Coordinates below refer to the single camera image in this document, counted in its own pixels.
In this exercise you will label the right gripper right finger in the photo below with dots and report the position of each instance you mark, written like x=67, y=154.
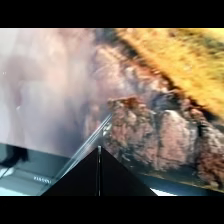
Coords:
x=121, y=181

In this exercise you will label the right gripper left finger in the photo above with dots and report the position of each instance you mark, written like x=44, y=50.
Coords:
x=80, y=180

